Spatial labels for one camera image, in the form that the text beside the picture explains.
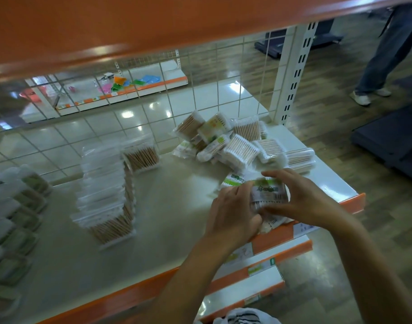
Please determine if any person's right hand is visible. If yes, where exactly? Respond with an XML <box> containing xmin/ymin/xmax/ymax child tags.
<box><xmin>258</xmin><ymin>168</ymin><xmax>354</xmax><ymax>232</ymax></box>

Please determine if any person's left hand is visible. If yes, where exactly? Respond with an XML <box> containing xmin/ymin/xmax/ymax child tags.
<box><xmin>205</xmin><ymin>181</ymin><xmax>263</xmax><ymax>253</ymax></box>

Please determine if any white shelf orange rail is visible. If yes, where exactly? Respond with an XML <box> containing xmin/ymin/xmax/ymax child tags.
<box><xmin>0</xmin><ymin>124</ymin><xmax>366</xmax><ymax>324</ymax></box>

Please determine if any pile of cotton swab packs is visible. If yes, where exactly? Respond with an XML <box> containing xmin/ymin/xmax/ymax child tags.
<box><xmin>172</xmin><ymin>110</ymin><xmax>317</xmax><ymax>174</ymax></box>

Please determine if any white shelf board orange rim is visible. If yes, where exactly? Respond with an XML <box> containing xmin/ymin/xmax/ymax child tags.
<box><xmin>196</xmin><ymin>265</ymin><xmax>286</xmax><ymax>323</ymax></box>
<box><xmin>0</xmin><ymin>0</ymin><xmax>412</xmax><ymax>86</ymax></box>
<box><xmin>125</xmin><ymin>234</ymin><xmax>314</xmax><ymax>324</ymax></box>

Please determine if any person's right forearm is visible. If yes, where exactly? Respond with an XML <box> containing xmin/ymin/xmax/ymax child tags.
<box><xmin>327</xmin><ymin>212</ymin><xmax>412</xmax><ymax>324</ymax></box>

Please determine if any person's left forearm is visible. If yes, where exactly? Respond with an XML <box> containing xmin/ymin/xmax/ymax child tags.
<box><xmin>131</xmin><ymin>232</ymin><xmax>247</xmax><ymax>324</ymax></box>

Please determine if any person's white garment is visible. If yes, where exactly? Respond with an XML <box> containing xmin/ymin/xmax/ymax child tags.
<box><xmin>194</xmin><ymin>307</ymin><xmax>283</xmax><ymax>324</ymax></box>

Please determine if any distant white orange shelf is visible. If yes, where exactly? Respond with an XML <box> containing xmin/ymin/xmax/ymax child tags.
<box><xmin>18</xmin><ymin>58</ymin><xmax>189</xmax><ymax>124</ymax></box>

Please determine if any plain white price label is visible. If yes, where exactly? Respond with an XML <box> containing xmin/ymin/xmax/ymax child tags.
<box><xmin>293</xmin><ymin>221</ymin><xmax>320</xmax><ymax>239</ymax></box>

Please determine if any narrow green price label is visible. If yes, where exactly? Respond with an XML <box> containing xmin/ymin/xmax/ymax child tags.
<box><xmin>248</xmin><ymin>258</ymin><xmax>276</xmax><ymax>277</ymax></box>

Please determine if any green plastic item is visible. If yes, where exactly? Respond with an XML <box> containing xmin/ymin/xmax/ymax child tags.
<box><xmin>111</xmin><ymin>79</ymin><xmax>147</xmax><ymax>93</ymax></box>

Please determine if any red plastic basin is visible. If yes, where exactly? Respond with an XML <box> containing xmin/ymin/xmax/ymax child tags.
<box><xmin>19</xmin><ymin>89</ymin><xmax>43</xmax><ymax>104</ymax></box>

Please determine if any white slotted end post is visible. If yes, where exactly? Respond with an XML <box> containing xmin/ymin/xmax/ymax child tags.
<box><xmin>269</xmin><ymin>22</ymin><xmax>319</xmax><ymax>126</ymax></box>

